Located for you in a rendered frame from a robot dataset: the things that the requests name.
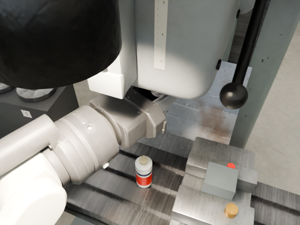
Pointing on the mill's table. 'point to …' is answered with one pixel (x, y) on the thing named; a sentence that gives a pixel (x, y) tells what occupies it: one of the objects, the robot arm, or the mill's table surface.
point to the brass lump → (231, 210)
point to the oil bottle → (143, 171)
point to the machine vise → (197, 184)
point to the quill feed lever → (243, 62)
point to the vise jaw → (207, 209)
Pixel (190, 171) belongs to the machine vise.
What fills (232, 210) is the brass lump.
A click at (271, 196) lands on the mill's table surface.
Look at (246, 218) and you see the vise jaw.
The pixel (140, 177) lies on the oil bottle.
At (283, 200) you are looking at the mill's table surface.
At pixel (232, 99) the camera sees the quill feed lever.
